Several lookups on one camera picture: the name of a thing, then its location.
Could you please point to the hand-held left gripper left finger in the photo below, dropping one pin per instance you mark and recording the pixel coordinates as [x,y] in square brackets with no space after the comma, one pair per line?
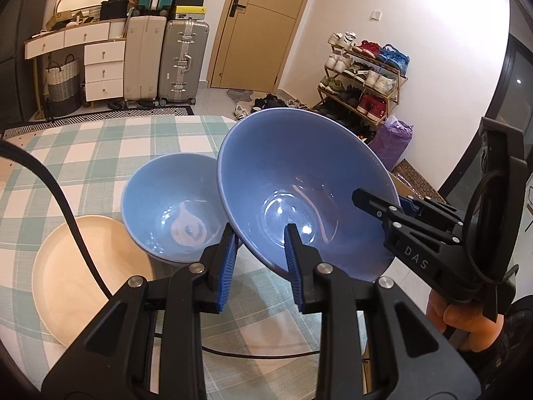
[227,275]

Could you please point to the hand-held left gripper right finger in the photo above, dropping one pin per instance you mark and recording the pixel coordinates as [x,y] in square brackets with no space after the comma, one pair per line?
[295,275]

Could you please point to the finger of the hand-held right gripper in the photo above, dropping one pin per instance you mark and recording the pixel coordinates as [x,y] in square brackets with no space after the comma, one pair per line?
[407,206]
[374,206]

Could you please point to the cream round plate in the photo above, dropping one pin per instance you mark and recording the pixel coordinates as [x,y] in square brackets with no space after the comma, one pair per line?
[75,266]

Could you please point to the person's right forearm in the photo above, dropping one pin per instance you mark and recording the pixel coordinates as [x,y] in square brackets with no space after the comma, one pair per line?
[514,333]

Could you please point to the person's right hand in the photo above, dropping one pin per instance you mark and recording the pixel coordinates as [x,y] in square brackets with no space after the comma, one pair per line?
[435,310]

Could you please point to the printed brown cardboard box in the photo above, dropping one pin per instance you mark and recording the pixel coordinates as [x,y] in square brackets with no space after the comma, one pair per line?
[420,183]

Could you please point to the purple bag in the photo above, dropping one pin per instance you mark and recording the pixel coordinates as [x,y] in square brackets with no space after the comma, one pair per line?
[391,146]

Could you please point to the wooden shoe rack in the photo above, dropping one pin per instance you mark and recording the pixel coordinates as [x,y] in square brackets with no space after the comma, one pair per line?
[333,104]

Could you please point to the shoe rack with shoes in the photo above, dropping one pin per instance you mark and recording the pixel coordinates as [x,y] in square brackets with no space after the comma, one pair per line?
[370,79]

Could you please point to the pile of dark shoes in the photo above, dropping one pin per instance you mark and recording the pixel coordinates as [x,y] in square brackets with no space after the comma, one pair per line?
[270,103]

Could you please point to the teal checked tablecloth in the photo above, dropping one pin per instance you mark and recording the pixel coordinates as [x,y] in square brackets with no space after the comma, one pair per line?
[104,162]

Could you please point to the grey door mat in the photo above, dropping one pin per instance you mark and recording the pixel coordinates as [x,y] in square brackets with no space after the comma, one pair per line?
[239,99]

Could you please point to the patterned floor rug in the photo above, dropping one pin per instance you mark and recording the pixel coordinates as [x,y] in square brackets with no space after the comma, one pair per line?
[104,114]

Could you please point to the tan wooden door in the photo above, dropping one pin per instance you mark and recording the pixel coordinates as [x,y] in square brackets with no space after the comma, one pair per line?
[258,37]

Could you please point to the silver suitcase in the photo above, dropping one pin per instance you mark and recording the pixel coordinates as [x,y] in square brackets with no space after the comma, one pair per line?
[183,62]

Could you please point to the beige suitcase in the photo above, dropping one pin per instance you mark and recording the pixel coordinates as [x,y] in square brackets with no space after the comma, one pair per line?
[143,58]

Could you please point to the white dressing table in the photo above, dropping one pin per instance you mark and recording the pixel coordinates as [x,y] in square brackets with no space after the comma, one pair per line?
[104,71]

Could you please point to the woven laundry basket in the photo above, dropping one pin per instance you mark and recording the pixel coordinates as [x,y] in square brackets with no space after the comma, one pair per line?
[62,87]

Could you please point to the yellow and black shoe box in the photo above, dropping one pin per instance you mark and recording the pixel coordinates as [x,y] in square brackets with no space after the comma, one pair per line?
[186,13]

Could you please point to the plain black shoe box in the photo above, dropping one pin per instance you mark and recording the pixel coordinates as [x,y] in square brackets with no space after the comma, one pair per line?
[188,0]

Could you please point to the black storage box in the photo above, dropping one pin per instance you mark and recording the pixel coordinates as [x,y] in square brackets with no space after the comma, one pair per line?
[115,10]

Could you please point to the dark grey refrigerator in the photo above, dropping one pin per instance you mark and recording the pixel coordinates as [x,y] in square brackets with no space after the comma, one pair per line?
[21,50]

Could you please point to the small cardboard box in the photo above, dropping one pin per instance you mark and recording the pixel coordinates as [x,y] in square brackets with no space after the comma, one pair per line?
[60,18]

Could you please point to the arched mirror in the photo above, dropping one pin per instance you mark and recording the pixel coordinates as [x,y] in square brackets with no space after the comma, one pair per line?
[83,2]

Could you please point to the white light switch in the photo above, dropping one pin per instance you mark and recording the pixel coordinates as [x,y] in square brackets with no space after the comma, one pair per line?
[376,15]

